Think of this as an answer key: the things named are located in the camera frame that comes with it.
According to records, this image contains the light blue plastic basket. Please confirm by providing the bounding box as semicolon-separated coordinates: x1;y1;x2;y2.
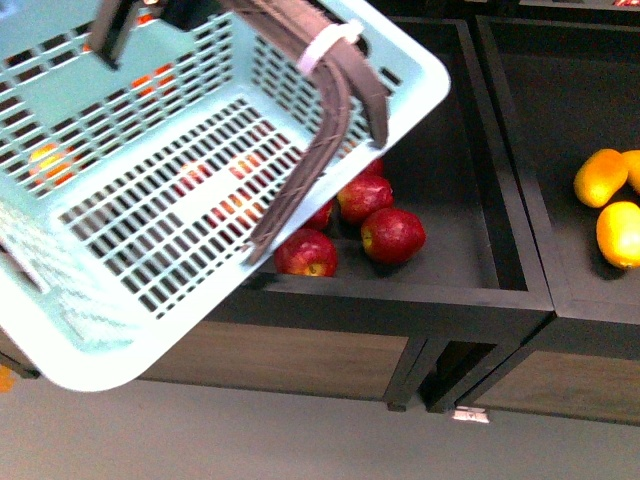
0;0;453;394

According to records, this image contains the brown basket handle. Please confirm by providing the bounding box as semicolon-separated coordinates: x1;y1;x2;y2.
221;1;389;264

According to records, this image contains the yellow mango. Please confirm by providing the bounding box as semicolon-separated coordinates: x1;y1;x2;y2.
573;149;629;208
622;150;640;194
596;201;639;270

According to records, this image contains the yellow mango at edge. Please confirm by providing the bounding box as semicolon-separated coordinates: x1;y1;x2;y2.
622;150;640;194

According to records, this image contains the red apple front left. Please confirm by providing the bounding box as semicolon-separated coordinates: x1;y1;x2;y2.
274;228;338;277

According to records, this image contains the red apple middle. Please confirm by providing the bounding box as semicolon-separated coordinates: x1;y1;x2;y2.
337;174;394;225

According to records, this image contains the red apple front right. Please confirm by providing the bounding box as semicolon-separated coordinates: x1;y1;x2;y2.
360;207;427;265

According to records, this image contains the dark wooden display stand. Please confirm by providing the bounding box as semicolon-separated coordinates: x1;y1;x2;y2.
135;1;552;403

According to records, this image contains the white zip tie right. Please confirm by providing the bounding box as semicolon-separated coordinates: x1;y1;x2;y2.
296;19;364;76

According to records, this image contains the white floor label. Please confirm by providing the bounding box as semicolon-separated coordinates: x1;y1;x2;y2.
451;406;490;424

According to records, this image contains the red apple behind handle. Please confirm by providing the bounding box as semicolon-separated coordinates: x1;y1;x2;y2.
303;200;334;231

